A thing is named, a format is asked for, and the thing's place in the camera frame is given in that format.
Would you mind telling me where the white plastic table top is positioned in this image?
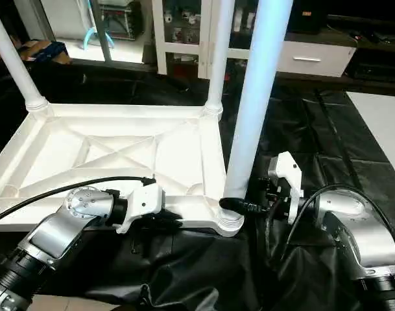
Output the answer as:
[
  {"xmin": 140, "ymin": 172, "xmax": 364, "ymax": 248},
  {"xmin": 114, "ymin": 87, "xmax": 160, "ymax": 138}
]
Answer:
[{"xmin": 0, "ymin": 100, "xmax": 246, "ymax": 238}]

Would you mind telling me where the white plastic table leg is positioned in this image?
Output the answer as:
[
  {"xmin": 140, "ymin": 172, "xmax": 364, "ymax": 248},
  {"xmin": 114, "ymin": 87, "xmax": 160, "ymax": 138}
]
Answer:
[
  {"xmin": 204, "ymin": 0, "xmax": 237, "ymax": 117},
  {"xmin": 218, "ymin": 0, "xmax": 295, "ymax": 229},
  {"xmin": 0, "ymin": 0, "xmax": 50, "ymax": 112}
]

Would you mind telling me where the black work mat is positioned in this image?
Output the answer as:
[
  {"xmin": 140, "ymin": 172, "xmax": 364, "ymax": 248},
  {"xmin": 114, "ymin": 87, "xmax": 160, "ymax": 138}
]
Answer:
[{"xmin": 0, "ymin": 62, "xmax": 395, "ymax": 311}]

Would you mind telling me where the white sheet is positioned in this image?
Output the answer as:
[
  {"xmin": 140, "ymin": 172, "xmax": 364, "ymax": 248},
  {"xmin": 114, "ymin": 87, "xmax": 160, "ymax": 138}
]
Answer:
[{"xmin": 346, "ymin": 91, "xmax": 395, "ymax": 169}]

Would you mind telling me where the white low drawer unit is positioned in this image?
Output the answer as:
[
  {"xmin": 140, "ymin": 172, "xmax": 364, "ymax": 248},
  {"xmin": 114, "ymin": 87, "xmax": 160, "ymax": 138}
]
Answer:
[{"xmin": 275, "ymin": 40, "xmax": 357, "ymax": 78}]

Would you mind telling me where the white glass-door cabinet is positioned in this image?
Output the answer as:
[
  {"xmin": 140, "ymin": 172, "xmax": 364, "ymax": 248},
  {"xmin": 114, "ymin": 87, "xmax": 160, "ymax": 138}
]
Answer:
[{"xmin": 150, "ymin": 0, "xmax": 269, "ymax": 80}]

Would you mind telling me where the grey metal pole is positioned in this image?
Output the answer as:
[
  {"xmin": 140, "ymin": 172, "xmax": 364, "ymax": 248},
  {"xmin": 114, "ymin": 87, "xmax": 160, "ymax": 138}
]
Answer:
[{"xmin": 90, "ymin": 0, "xmax": 114, "ymax": 62}]

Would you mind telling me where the light blue hose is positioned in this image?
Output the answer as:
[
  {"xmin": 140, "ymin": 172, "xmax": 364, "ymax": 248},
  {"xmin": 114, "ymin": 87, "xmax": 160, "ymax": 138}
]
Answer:
[{"xmin": 80, "ymin": 0, "xmax": 110, "ymax": 51}]

